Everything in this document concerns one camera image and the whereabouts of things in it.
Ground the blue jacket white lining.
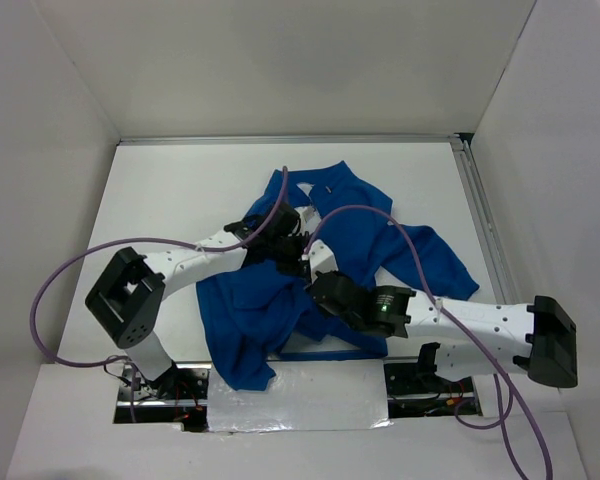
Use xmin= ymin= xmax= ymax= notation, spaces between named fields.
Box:
xmin=196 ymin=162 xmax=479 ymax=391

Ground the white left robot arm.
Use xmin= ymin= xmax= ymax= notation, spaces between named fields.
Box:
xmin=85 ymin=203 xmax=317 ymax=399

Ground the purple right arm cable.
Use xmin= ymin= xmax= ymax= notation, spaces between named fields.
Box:
xmin=304 ymin=205 xmax=554 ymax=480

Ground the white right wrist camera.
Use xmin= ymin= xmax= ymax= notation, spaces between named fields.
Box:
xmin=301 ymin=240 xmax=339 ymax=283

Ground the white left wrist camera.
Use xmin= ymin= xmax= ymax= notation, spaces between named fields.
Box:
xmin=296 ymin=206 xmax=321 ymax=234

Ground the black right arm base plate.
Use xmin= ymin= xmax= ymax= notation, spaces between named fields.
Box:
xmin=383 ymin=362 xmax=474 ymax=399

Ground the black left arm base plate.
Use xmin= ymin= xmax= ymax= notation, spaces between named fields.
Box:
xmin=114 ymin=364 xmax=210 ymax=402

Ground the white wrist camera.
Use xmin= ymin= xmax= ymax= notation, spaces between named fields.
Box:
xmin=301 ymin=240 xmax=339 ymax=283
xmin=296 ymin=206 xmax=321 ymax=234

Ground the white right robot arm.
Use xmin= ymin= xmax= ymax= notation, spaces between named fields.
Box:
xmin=308 ymin=271 xmax=578 ymax=392

